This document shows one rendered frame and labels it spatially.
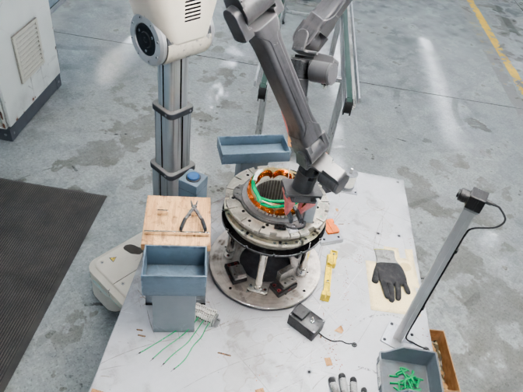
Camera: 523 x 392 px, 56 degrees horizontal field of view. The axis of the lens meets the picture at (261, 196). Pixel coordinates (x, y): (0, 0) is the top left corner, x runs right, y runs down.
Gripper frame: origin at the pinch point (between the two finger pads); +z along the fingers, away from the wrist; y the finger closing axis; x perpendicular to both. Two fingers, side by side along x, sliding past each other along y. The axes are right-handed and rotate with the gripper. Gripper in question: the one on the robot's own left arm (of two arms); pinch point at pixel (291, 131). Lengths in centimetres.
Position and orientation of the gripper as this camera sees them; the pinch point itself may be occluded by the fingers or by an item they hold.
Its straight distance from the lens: 135.8
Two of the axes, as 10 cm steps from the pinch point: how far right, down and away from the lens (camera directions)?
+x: -9.8, -1.6, 1.1
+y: 1.6, -3.4, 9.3
